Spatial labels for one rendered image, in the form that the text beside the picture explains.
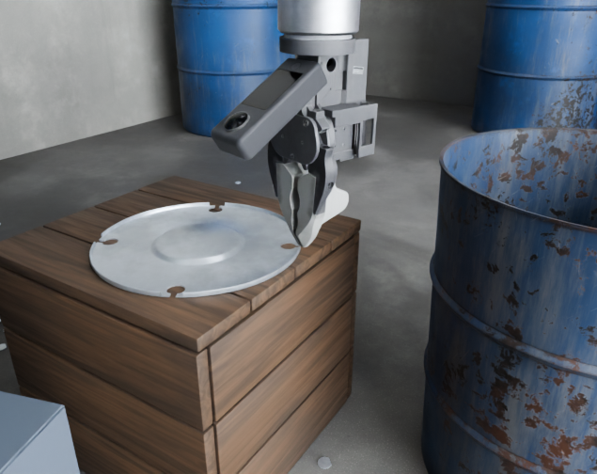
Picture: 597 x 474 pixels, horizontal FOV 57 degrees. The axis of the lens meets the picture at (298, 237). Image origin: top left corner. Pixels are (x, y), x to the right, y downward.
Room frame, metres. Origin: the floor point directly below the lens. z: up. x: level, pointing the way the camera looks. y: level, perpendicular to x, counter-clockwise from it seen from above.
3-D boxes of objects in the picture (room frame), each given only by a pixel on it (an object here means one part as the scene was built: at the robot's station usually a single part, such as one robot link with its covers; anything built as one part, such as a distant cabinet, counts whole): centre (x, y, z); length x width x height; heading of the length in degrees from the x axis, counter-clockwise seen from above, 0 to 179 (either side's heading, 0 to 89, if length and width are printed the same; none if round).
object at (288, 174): (0.56, -0.01, 0.47); 0.06 x 0.03 x 0.09; 130
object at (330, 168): (0.52, -0.02, 0.52); 0.05 x 0.02 x 0.09; 40
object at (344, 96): (0.55, -0.02, 0.58); 0.09 x 0.08 x 0.12; 130
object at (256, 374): (0.75, 0.17, 0.18); 0.40 x 0.38 x 0.35; 57
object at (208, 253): (0.70, 0.14, 0.35); 0.29 x 0.29 x 0.01
